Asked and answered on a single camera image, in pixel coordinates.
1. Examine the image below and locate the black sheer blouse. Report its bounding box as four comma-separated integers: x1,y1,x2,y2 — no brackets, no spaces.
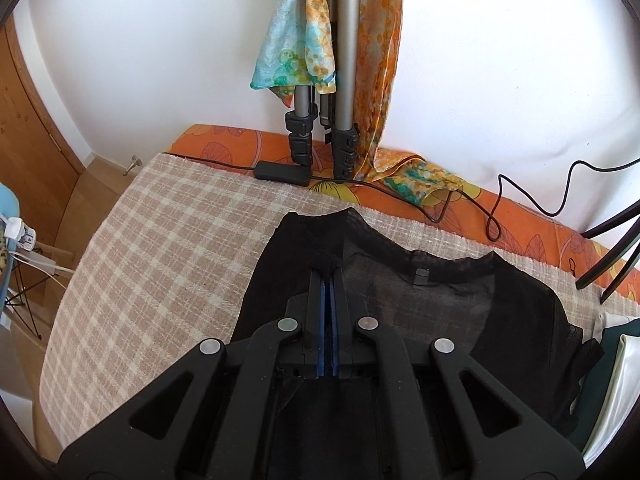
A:
232,209,602,479

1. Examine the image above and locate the white and green garment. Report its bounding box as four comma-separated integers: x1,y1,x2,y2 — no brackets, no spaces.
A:
570,312,639,467

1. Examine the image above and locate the beige plaid bed cover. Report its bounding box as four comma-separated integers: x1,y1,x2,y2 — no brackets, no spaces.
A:
38,152,640,449

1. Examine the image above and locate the white charger plug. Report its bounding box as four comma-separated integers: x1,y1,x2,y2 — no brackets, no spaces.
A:
4,217,37,252

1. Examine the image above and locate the black power adapter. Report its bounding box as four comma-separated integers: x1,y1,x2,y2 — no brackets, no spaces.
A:
253,160,311,186

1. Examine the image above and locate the metal door stopper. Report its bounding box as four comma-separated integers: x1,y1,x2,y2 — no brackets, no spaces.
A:
122,155,142,177

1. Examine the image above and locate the blue chair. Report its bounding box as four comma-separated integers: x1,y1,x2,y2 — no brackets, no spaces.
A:
0,181,76,340

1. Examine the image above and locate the wooden door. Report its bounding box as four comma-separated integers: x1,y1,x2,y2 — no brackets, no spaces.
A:
1,18,84,245

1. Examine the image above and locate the grey folded tripod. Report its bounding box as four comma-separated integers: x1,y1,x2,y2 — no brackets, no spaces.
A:
284,0,360,185

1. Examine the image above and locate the colourful orange-blue scarf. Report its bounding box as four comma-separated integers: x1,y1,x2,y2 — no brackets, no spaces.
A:
250,0,465,206

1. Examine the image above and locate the black power cable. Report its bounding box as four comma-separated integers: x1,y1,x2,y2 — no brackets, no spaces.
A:
164,150,640,243

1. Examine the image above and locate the black ring light tripod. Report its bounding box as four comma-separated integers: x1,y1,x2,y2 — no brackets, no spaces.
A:
575,202,640,304

